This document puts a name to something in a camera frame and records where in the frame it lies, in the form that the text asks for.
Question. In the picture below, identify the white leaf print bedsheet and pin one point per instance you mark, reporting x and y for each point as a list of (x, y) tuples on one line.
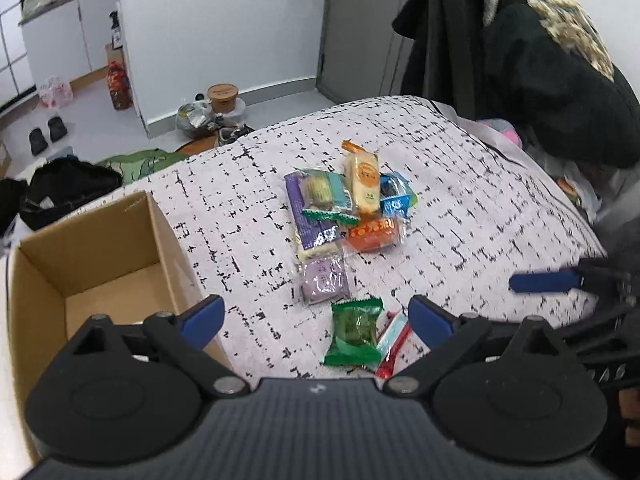
[(500, 135)]

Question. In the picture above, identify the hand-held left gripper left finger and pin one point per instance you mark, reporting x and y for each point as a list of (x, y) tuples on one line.
[(202, 321)]

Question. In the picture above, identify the orange doormat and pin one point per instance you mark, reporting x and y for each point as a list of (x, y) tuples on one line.
[(195, 146)]

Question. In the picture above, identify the grey sneakers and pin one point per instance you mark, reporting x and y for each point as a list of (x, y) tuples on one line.
[(232, 135)]

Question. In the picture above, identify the plastic bag of rubbish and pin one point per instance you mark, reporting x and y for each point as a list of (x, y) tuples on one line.
[(196, 116)]

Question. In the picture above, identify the black spray bottle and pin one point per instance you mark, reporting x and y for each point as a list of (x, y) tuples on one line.
[(116, 30)]

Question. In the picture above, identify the dark purple long snack packet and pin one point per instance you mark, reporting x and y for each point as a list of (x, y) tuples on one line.
[(307, 220)]

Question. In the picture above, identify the white blanket with black dashes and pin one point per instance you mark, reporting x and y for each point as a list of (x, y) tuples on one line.
[(235, 210)]

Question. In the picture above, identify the pack of water bottles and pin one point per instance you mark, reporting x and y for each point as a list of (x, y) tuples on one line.
[(55, 91)]

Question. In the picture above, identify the white cabinet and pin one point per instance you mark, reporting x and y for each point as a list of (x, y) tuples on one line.
[(65, 25)]

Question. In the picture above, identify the clear packet with orange snack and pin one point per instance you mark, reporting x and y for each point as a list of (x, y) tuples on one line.
[(372, 235)]

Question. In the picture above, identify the brown cardboard box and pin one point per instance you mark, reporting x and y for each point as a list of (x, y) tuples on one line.
[(100, 280)]

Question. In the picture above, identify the red and blue stick packet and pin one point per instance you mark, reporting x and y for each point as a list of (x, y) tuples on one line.
[(392, 342)]

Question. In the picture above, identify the blue snack packet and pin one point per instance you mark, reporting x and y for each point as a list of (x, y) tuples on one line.
[(395, 200)]

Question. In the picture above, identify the teal green-edged biscuit packet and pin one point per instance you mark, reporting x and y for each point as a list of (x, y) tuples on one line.
[(325, 195)]

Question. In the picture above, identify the orange cracker packet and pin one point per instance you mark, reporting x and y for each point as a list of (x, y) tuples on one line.
[(364, 177)]

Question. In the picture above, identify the black slipper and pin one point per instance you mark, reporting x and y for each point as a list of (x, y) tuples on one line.
[(38, 141), (57, 128)]

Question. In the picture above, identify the black bag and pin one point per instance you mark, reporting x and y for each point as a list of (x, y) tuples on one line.
[(70, 187)]

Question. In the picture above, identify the black jacket with fur hood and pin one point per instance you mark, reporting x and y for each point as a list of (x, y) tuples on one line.
[(555, 85)]

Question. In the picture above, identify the green cartoon floor mat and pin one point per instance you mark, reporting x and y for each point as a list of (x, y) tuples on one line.
[(145, 160)]

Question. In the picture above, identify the light purple snack packet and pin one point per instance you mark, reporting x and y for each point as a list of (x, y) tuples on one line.
[(324, 280)]

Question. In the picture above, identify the cooking oil bottle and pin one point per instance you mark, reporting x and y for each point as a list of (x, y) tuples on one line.
[(119, 87)]

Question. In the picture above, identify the container with wooden lid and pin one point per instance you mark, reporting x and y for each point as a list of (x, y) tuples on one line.
[(222, 97)]

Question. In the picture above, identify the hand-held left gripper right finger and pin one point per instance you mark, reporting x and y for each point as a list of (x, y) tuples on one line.
[(429, 322)]

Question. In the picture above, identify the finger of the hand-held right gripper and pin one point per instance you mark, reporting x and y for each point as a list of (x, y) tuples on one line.
[(542, 281)]

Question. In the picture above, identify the green snack packet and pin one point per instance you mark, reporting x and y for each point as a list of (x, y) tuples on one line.
[(356, 332)]

